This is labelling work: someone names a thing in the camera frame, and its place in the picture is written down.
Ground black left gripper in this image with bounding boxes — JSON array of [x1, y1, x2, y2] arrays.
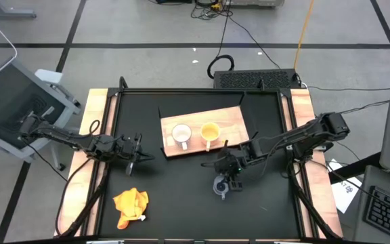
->
[[113, 133, 155, 176]]

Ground yellow floor cable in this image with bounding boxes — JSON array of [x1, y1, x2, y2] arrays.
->
[[292, 0, 316, 70]]

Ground black aluminium table frame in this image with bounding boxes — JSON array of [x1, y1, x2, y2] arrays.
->
[[54, 77, 343, 244]]

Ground white grey patterned mug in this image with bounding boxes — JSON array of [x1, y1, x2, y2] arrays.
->
[[171, 123, 192, 150]]

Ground orange yellow ceramic mug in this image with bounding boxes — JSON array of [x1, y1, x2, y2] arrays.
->
[[200, 121, 222, 153]]

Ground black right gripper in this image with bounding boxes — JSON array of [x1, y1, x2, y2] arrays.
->
[[214, 148, 250, 191]]

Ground grey mesh office chair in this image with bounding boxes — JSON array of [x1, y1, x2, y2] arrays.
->
[[0, 59, 83, 172]]

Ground grey metal table foot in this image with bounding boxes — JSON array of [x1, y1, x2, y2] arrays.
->
[[0, 0, 37, 20]]

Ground thin black floor cable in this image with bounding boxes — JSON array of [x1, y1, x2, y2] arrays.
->
[[228, 16, 282, 70], [303, 84, 390, 92], [337, 100, 390, 116]]

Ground black perforated computer case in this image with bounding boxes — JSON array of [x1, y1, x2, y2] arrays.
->
[[213, 68, 301, 89]]

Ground grey desk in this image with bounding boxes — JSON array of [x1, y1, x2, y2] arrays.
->
[[352, 165, 390, 244]]

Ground tangled black cables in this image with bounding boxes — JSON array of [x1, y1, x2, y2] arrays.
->
[[190, 0, 234, 21]]

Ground black desk leg bar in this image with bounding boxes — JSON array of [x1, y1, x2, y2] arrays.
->
[[328, 152, 382, 184]]

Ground white paper sheet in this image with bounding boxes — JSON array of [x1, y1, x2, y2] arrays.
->
[[326, 158, 364, 214]]

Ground orange crumpled cloth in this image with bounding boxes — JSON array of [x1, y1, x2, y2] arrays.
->
[[112, 187, 150, 230]]

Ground grey equipment box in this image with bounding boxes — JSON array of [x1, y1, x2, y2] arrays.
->
[[228, 0, 285, 7]]

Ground black coiled cable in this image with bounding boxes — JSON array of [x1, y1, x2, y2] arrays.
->
[[206, 13, 236, 80]]

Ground clear glass cup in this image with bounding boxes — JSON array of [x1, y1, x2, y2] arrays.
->
[[212, 174, 232, 201]]

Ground black keyboard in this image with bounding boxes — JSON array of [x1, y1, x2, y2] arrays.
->
[[364, 185, 390, 243]]

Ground black equipment box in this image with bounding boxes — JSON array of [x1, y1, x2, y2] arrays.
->
[[154, 0, 193, 5]]

